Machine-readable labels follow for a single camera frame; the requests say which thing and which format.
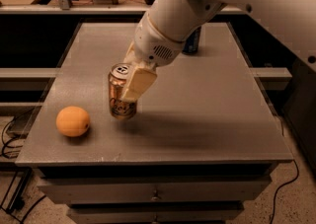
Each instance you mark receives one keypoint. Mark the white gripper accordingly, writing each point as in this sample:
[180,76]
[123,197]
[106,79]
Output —
[154,44]

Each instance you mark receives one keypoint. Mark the orange LaCroix soda can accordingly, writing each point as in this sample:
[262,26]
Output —
[116,81]

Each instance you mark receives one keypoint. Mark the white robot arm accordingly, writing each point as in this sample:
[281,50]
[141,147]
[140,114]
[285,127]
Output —
[165,26]

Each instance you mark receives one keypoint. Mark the blue Pepsi can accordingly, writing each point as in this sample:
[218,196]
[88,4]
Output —
[192,42]

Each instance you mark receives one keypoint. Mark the orange fruit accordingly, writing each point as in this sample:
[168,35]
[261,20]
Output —
[72,121]

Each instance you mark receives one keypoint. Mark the grey drawer cabinet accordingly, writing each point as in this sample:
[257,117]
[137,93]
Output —
[205,115]

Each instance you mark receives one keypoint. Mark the upper grey drawer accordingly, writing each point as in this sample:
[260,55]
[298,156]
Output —
[146,190]

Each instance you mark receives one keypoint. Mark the grey drawer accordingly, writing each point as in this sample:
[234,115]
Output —
[146,190]
[150,213]

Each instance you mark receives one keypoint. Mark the lower grey drawer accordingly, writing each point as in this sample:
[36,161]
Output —
[150,213]

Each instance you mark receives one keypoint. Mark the grey metal shelf rail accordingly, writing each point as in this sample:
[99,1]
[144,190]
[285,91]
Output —
[27,7]

